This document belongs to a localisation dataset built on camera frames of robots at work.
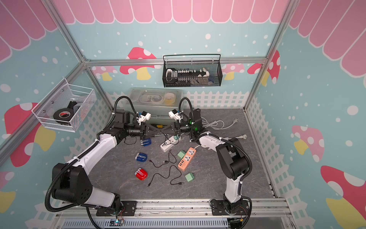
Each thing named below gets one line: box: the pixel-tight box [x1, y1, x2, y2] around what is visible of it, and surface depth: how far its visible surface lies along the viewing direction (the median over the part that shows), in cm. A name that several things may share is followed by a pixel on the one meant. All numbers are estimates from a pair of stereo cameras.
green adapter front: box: [184, 172, 195, 182], surface depth 85 cm
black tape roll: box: [53, 107, 75, 126], surface depth 70 cm
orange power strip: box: [177, 146, 197, 172], surface depth 91 cm
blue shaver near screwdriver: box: [140, 138, 152, 147], surface depth 99 cm
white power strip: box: [160, 135, 182, 153], surface depth 98 cm
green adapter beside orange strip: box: [177, 150, 186, 160], surface depth 94 cm
